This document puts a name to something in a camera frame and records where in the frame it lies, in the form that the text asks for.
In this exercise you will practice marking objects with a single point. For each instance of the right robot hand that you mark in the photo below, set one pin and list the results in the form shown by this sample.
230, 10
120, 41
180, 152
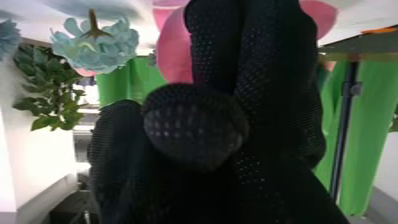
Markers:
260, 100

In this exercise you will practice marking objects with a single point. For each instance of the pink flower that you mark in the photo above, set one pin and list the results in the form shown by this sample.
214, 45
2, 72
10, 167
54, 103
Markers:
175, 50
86, 72

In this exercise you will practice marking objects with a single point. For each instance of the blue flower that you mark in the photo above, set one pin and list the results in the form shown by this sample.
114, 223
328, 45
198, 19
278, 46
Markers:
98, 46
8, 36

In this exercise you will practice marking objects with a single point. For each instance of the green sprig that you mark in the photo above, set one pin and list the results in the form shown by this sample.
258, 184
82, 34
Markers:
50, 86

